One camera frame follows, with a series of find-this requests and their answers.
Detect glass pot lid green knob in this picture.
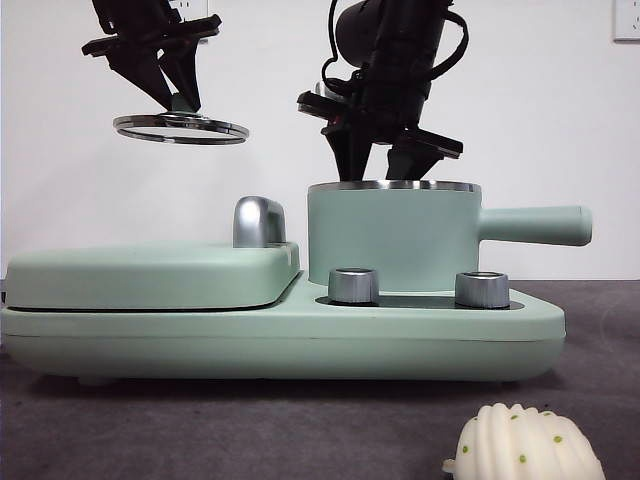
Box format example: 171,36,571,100
112,94,250,146

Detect white ridged bun green dots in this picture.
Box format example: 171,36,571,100
442,403,604,480

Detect silver control knob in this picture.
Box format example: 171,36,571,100
327,268,380,305
453,271,510,309

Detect black control panel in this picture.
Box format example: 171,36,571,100
315,294,524,311

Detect green breakfast machine base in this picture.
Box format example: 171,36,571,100
0,277,567,389

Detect white wall socket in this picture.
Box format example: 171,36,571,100
613,0,640,43
169,0,209,45

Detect green steamer pot with handle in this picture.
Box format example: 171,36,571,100
305,179,594,294

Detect silver griddle cover handle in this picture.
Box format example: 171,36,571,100
232,196,287,249

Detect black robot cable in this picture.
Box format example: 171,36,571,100
429,7,471,79
321,0,351,89

